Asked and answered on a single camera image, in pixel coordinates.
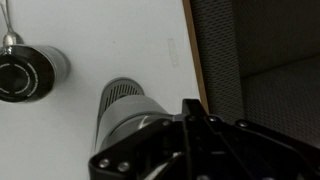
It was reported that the grey pod coffee maker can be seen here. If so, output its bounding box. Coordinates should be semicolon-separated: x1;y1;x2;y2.
93;76;175;158

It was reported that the dark grey sofa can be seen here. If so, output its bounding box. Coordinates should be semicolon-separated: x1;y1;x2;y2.
189;0;320;150

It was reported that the dark grey canister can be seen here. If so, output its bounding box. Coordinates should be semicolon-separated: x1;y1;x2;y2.
0;43;71;104

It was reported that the metal spoon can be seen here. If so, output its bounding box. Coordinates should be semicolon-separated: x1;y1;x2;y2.
0;0;25;55

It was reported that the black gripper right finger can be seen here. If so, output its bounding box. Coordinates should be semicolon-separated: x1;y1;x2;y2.
181;98;320;180

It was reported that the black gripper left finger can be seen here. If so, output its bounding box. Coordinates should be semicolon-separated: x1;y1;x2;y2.
87;113;189;180

